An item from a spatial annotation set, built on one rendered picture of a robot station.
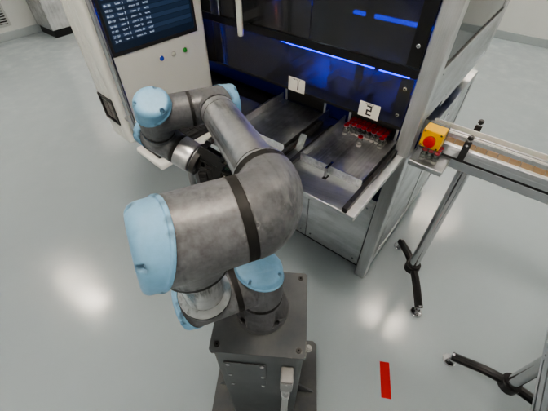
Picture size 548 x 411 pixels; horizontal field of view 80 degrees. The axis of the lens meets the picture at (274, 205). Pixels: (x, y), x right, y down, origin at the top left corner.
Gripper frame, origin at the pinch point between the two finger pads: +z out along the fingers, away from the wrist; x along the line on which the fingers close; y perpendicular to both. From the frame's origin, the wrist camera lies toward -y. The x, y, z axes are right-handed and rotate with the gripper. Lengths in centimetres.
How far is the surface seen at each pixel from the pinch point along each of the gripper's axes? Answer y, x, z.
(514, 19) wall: 104, 504, 151
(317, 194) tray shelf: -9.0, 34.9, 13.0
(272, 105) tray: -9, 86, -23
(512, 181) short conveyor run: 21, 62, 72
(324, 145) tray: -4, 62, 7
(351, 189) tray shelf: -3.7, 40.7, 22.4
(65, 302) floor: -142, 23, -70
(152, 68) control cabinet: -12, 60, -71
